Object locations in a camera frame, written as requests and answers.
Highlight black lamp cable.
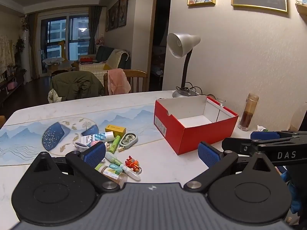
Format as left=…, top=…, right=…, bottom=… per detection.
left=177, top=81, right=216, bottom=97

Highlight green tube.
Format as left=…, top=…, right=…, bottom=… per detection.
left=110, top=135, right=121, bottom=152

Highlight dark low cabinet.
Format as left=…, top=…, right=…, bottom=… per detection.
left=0, top=74, right=25, bottom=106

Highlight brown curtain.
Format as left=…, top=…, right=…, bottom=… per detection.
left=28, top=13, right=39, bottom=79

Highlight white standing air conditioner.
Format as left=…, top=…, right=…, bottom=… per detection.
left=20, top=30, right=31, bottom=85

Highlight small yellow box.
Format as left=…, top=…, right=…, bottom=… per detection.
left=105, top=124, right=126, bottom=137

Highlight toothpick jar with green lid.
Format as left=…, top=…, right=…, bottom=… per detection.
left=95, top=163, right=128, bottom=187

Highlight white floral cloth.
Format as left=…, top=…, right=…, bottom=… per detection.
left=48, top=89, right=63, bottom=104

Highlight olive green jacket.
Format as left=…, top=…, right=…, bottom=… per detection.
left=51, top=71, right=105, bottom=101

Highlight dark green sofa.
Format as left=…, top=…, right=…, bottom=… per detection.
left=96, top=46, right=131, bottom=70

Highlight grey correction tape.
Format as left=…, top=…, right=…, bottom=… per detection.
left=119, top=133, right=139, bottom=152

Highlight white tube with blue label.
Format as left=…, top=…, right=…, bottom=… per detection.
left=80, top=131, right=115, bottom=145

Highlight glue stick with green label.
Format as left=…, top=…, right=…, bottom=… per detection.
left=104, top=151, right=141, bottom=181

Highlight blue landscape table mat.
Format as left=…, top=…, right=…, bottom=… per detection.
left=0, top=107, right=168, bottom=167

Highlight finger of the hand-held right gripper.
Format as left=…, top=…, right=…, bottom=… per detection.
left=221, top=137, right=267, bottom=155
left=250, top=131, right=300, bottom=140

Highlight glass sliding door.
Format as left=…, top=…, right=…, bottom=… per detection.
left=40, top=11, right=91, bottom=74

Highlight green potted plant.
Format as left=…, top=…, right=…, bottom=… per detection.
left=15, top=38, right=26, bottom=53

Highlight white sunglasses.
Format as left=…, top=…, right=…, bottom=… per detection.
left=73, top=141, right=89, bottom=152

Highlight beige covered ottoman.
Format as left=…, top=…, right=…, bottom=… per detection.
left=79, top=62, right=106, bottom=77

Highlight orange toy keychain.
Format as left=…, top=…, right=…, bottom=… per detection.
left=125, top=156, right=142, bottom=175

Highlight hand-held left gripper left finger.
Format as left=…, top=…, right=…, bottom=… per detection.
left=31, top=142, right=120, bottom=193

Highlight yellow giraffe toy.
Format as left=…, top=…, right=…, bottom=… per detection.
left=58, top=41, right=69, bottom=61

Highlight red cardboard box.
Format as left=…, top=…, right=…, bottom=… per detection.
left=153, top=95, right=239, bottom=156

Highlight pink cloth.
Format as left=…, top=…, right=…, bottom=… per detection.
left=107, top=68, right=131, bottom=95

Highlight grey curtain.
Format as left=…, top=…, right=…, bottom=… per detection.
left=89, top=6, right=102, bottom=54

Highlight beige throw blanket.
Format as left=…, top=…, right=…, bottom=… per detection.
left=105, top=49, right=130, bottom=70

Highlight floral hanging cloth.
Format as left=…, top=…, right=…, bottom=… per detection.
left=0, top=35, right=15, bottom=74

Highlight grey desk lamp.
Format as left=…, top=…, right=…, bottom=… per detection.
left=167, top=32, right=201, bottom=99

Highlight glass bottle with brown contents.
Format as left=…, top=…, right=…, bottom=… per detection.
left=238, top=93, right=260, bottom=132

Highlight wire wall rack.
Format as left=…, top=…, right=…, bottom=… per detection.
left=293, top=0, right=307, bottom=12

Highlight small teal plastic toy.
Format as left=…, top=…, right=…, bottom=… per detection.
left=109, top=163, right=123, bottom=174

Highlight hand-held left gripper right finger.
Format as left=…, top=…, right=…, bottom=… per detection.
left=183, top=141, right=280, bottom=193

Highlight person's right hand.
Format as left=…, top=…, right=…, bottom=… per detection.
left=280, top=166, right=303, bottom=215

